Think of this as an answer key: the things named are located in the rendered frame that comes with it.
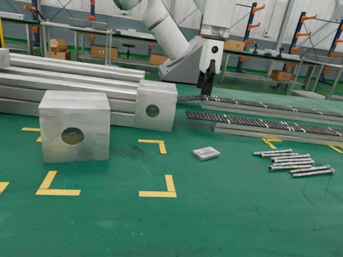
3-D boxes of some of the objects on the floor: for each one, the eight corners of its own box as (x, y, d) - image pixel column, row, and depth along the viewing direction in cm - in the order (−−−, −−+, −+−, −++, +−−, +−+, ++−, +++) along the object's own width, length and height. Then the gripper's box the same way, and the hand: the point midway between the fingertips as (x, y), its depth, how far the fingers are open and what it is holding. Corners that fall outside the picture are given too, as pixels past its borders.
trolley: (108, 83, 403) (110, 20, 363) (112, 92, 356) (115, 21, 317) (42, 79, 365) (36, 9, 326) (36, 88, 318) (28, 7, 279)
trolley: (284, 102, 464) (302, 50, 425) (306, 103, 479) (325, 53, 439) (326, 121, 373) (353, 57, 334) (351, 123, 388) (381, 62, 348)
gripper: (197, 32, 76) (189, 84, 83) (207, 33, 60) (195, 97, 67) (219, 35, 77) (209, 86, 84) (235, 37, 61) (220, 100, 68)
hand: (203, 87), depth 75 cm, fingers open, 8 cm apart
